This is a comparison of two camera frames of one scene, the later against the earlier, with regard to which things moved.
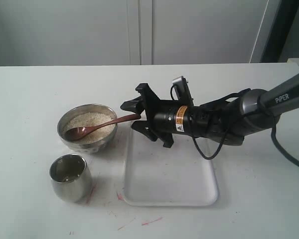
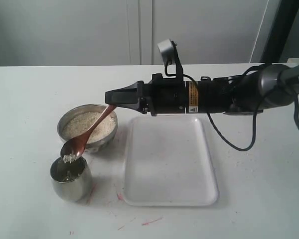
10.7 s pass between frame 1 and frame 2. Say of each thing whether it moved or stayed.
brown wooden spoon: moved
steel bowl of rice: stayed
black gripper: moved
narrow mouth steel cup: stayed
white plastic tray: stayed
